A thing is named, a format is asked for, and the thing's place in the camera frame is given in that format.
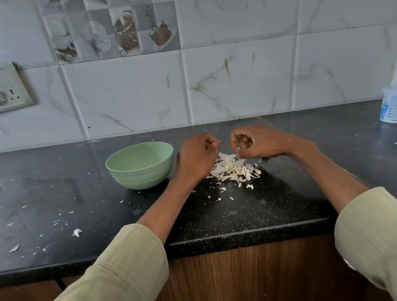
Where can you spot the person's right hand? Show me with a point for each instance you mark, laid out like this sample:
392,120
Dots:
267,142

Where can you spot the person's left hand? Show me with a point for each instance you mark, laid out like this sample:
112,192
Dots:
194,158

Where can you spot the person's right fingers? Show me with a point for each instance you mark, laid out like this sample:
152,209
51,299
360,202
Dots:
243,136

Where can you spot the person's left fingers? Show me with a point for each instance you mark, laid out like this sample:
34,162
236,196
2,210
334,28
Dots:
211,143

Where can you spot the person's left forearm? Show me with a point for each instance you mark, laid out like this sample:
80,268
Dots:
133,261

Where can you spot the person's right forearm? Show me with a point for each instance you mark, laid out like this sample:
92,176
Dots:
362,214

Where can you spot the pile of white garlic peels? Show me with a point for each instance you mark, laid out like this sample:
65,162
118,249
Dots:
233,170

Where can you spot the green plastic bowl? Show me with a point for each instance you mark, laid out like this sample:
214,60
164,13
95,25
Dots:
141,165

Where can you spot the brown wooden cabinet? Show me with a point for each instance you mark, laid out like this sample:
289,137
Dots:
247,285

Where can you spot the loose white garlic peel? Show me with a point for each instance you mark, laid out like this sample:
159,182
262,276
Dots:
77,232
14,248

